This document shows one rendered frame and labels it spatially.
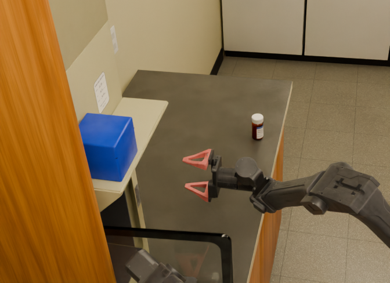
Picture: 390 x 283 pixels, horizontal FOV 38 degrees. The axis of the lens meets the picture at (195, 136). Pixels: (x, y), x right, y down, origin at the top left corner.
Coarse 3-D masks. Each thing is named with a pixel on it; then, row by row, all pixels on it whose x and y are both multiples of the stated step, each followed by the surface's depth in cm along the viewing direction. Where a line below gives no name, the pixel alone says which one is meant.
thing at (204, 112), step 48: (144, 96) 241; (192, 96) 238; (240, 96) 236; (288, 96) 233; (192, 144) 212; (240, 144) 210; (144, 192) 193; (192, 192) 191; (240, 192) 190; (240, 240) 173
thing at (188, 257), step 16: (112, 240) 120; (128, 240) 120; (144, 240) 119; (160, 240) 118; (176, 240) 117; (192, 240) 116; (208, 240) 116; (224, 240) 115; (112, 256) 124; (128, 256) 123; (160, 256) 121; (176, 256) 120; (192, 256) 120; (208, 256) 119; (224, 256) 118; (192, 272) 123; (208, 272) 122; (224, 272) 121
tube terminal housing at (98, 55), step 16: (96, 48) 119; (112, 48) 127; (80, 64) 113; (96, 64) 120; (112, 64) 128; (80, 80) 113; (112, 80) 129; (80, 96) 114; (112, 96) 130; (80, 112) 115; (96, 112) 123; (112, 112) 131; (128, 192) 154; (128, 208) 156; (144, 224) 162
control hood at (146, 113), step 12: (120, 108) 132; (132, 108) 132; (144, 108) 131; (156, 108) 131; (144, 120) 128; (156, 120) 127; (144, 132) 124; (144, 144) 121; (132, 168) 115; (96, 180) 112; (108, 180) 112; (96, 192) 111; (108, 192) 110; (120, 192) 110; (108, 204) 112
